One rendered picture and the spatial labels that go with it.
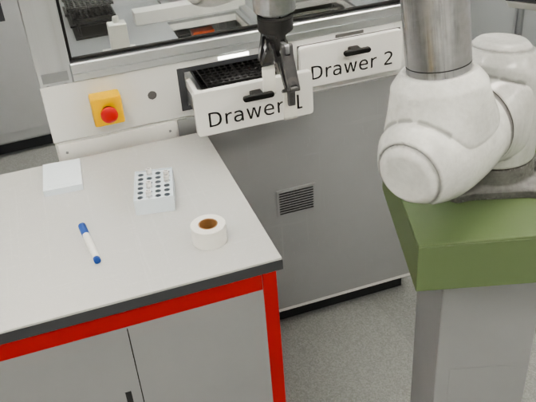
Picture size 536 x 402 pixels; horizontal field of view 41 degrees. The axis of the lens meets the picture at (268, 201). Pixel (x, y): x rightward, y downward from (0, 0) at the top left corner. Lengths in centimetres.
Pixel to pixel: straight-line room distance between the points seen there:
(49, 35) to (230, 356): 82
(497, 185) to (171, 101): 85
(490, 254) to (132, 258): 67
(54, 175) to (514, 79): 103
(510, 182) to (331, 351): 106
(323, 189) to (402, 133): 101
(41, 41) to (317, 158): 80
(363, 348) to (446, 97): 130
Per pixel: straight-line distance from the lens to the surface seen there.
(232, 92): 166
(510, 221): 130
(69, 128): 179
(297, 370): 219
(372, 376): 218
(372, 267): 233
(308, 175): 203
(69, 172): 171
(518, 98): 125
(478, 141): 112
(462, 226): 127
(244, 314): 143
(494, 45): 127
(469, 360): 158
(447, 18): 107
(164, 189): 154
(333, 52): 188
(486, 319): 151
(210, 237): 138
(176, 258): 139
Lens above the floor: 159
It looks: 33 degrees down
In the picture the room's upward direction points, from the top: 4 degrees counter-clockwise
